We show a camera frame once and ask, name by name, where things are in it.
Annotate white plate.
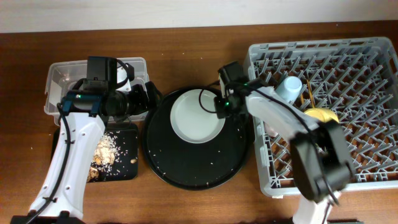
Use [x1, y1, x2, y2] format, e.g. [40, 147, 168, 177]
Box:
[170, 89, 226, 144]

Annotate blue cup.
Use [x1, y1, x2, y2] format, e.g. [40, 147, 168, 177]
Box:
[275, 76, 302, 104]

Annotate food scraps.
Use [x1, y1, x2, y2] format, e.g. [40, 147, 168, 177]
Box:
[86, 132, 138, 183]

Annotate yellow bowl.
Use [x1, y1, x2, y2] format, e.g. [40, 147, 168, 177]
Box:
[304, 108, 339, 123]

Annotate pink cup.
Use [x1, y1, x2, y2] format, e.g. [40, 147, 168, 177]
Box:
[264, 123, 278, 138]

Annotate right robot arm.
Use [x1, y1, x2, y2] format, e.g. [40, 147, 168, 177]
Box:
[214, 62, 356, 223]

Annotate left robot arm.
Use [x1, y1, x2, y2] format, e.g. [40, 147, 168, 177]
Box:
[11, 56, 163, 223]

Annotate grey dishwasher rack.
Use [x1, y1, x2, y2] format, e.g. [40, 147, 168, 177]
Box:
[244, 37, 397, 191]

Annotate clear plastic bin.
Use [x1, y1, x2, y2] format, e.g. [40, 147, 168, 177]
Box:
[44, 57, 150, 126]

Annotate round black tray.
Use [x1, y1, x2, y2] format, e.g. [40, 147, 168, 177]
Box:
[142, 86, 252, 190]

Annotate black rectangular tray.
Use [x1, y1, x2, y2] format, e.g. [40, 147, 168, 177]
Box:
[51, 123, 139, 183]

